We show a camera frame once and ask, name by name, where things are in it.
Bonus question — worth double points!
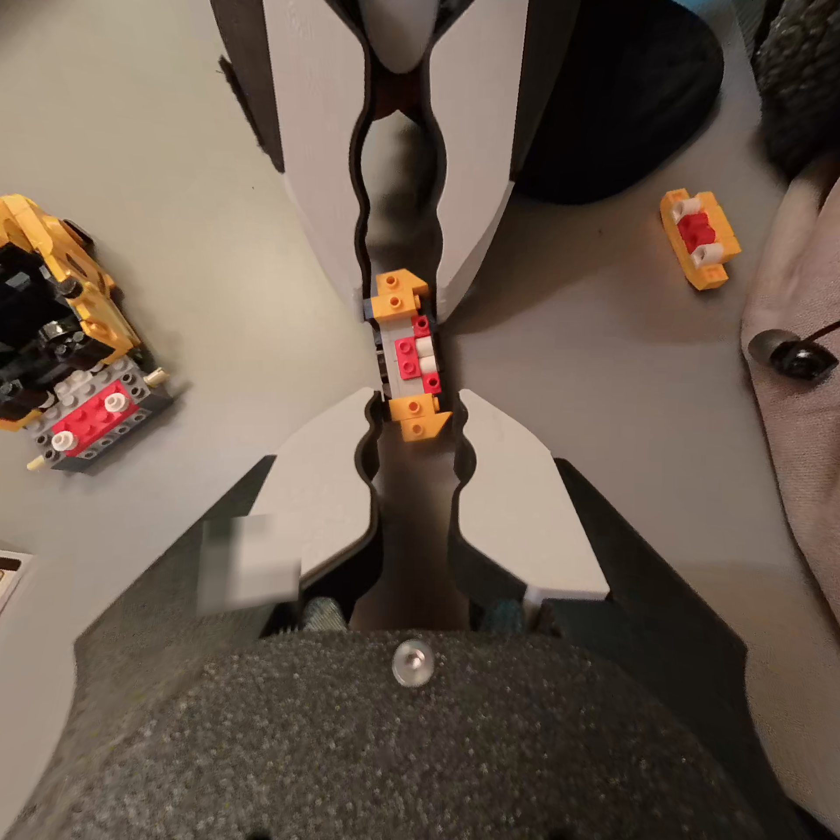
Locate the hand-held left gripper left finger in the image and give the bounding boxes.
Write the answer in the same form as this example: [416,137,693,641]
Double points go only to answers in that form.
[244,387,385,580]

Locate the black armrest pad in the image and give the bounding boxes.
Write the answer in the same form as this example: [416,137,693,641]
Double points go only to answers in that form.
[512,0,725,206]

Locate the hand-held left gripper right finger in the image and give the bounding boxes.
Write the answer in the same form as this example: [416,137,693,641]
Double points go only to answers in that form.
[451,388,613,608]

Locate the black wired earphone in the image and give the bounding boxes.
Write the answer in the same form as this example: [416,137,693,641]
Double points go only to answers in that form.
[748,322,840,382]

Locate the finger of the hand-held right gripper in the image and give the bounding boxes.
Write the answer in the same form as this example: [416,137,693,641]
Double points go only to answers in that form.
[423,0,531,319]
[261,0,382,324]

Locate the orange curved lego subassembly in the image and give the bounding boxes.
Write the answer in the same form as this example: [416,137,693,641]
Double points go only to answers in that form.
[659,188,742,291]

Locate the grey plate lego subassembly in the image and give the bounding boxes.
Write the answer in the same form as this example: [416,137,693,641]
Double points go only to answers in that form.
[363,268,454,442]

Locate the dark fleece jacket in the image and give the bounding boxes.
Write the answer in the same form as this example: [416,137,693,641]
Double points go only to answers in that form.
[753,0,840,181]

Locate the yellow lego car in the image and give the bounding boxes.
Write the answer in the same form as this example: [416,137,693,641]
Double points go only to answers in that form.
[0,193,175,473]

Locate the beige hooded sweatshirt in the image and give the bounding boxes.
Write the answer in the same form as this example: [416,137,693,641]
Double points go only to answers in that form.
[740,154,840,627]

